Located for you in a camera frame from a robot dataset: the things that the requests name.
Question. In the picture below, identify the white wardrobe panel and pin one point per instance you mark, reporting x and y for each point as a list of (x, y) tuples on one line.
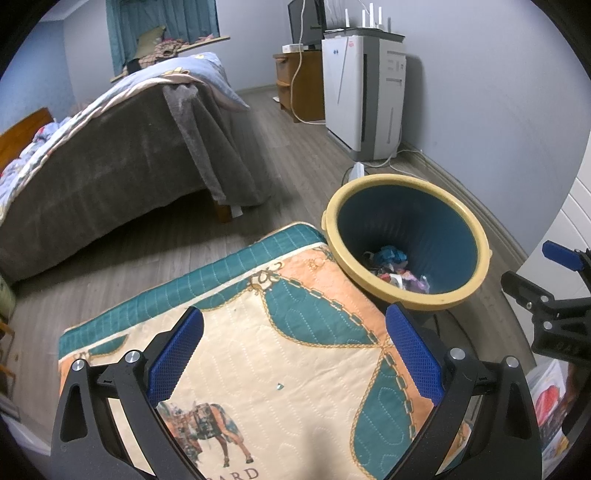
[(572, 217)]

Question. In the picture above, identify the white air purifier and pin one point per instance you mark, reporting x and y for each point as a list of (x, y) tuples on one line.
[(351, 92)]

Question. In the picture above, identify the teal curtain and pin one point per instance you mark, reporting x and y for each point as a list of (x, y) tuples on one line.
[(138, 23)]

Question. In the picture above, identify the wooden cabinet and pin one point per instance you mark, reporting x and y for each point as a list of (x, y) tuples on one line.
[(307, 87)]

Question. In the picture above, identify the patterned quilted mat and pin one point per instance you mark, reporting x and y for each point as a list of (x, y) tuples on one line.
[(286, 332)]

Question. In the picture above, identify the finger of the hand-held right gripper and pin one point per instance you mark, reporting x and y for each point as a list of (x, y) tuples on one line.
[(561, 254), (531, 290)]

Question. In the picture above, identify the blue and white plastic package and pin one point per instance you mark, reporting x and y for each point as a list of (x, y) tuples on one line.
[(390, 254)]

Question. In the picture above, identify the colourful printed plastic bag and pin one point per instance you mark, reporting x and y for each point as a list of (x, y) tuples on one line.
[(549, 406)]

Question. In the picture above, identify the black flat screen television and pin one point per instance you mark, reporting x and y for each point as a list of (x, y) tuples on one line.
[(302, 23)]

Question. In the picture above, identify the plaid cloth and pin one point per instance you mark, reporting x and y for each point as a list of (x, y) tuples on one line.
[(166, 53)]

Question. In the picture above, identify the window sill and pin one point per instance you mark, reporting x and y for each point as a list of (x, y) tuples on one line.
[(212, 40)]

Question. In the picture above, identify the white router with antennas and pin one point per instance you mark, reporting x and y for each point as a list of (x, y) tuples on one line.
[(364, 30)]

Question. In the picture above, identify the wooden bed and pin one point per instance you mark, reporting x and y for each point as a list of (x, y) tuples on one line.
[(23, 134)]

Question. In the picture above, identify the white power strip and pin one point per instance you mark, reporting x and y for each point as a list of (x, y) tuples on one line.
[(358, 171)]

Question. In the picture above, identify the grey bed blanket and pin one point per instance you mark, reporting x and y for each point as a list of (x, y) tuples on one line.
[(115, 175)]

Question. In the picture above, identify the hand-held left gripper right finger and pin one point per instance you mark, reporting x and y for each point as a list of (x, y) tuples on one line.
[(415, 355)]

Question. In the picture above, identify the small white box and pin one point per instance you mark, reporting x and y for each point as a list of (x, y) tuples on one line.
[(295, 47)]

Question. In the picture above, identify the olive pillow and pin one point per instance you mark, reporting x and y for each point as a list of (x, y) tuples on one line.
[(152, 41)]

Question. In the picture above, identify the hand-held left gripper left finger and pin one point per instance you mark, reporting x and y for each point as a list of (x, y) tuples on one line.
[(178, 355)]

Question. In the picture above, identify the small black container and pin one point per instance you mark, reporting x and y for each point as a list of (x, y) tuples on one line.
[(134, 66)]

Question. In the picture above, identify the yellow-rimmed blue trash bin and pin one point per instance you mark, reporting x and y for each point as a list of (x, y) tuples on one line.
[(415, 217)]

